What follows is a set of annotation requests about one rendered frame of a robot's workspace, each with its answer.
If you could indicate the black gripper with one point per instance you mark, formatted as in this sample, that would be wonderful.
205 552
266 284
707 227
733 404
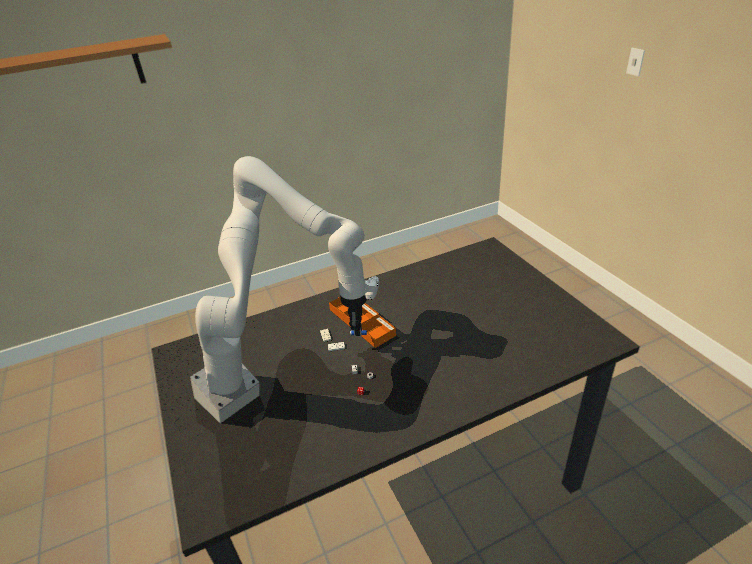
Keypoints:
355 313

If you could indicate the orange labelled bins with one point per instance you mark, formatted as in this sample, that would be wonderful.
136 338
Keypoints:
378 329

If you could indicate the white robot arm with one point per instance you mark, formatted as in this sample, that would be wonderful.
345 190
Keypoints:
220 317

